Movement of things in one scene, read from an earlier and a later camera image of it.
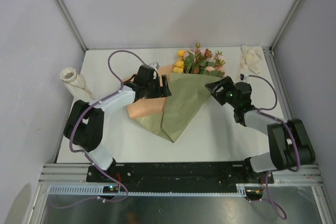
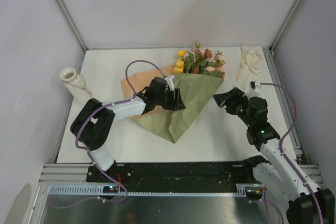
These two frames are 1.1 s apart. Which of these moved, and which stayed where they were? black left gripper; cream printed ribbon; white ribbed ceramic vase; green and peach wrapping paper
Moved: black left gripper
Stayed: white ribbed ceramic vase; green and peach wrapping paper; cream printed ribbon
